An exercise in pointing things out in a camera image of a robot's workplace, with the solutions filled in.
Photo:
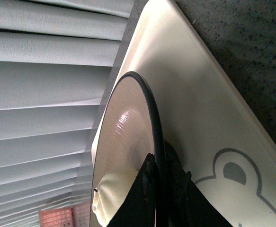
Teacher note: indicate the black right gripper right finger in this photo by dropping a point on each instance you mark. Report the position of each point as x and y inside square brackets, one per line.
[188, 207]

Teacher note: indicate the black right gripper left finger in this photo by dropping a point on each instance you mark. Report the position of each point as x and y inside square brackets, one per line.
[142, 205]

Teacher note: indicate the beige plate with black rim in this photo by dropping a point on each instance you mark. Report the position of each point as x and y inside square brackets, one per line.
[131, 129]

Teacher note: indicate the white rectangular tray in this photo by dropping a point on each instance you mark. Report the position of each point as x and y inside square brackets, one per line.
[215, 134]

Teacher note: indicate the pink patterned board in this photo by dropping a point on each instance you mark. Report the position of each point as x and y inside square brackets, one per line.
[76, 216]

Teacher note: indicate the grey pleated curtain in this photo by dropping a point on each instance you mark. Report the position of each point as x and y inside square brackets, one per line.
[55, 61]

